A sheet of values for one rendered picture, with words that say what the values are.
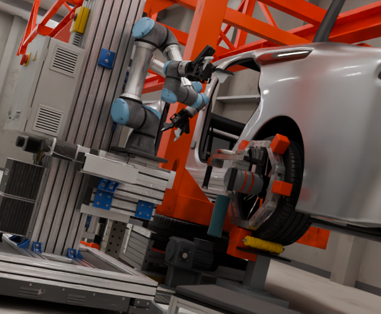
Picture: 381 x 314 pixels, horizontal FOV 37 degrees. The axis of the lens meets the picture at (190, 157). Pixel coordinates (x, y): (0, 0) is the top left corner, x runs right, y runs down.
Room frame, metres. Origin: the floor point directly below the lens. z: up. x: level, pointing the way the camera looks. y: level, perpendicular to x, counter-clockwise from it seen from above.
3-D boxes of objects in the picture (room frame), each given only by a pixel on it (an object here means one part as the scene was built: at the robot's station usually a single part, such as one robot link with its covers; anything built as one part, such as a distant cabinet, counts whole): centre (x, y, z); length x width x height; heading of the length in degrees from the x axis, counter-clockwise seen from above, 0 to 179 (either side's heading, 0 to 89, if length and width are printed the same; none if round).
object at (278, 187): (3.24, -0.54, 0.85); 0.09 x 0.08 x 0.07; 22
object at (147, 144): (2.89, 0.25, 0.87); 0.15 x 0.15 x 0.10
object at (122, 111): (2.79, 0.35, 1.19); 0.15 x 0.12 x 0.55; 134
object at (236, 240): (3.54, -0.45, 0.48); 0.16 x 0.12 x 0.17; 112
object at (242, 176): (3.50, -0.35, 0.85); 0.21 x 0.14 x 0.14; 112
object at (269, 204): (3.53, -0.42, 0.85); 0.54 x 0.07 x 0.54; 22
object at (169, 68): (2.61, 0.17, 1.21); 0.11 x 0.08 x 0.09; 44
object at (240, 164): (3.29, -0.29, 0.93); 0.09 x 0.05 x 0.05; 112
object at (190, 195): (3.99, -0.19, 0.69); 0.52 x 0.17 x 0.35; 112
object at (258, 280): (3.59, -0.57, 0.32); 0.40 x 0.30 x 0.28; 22
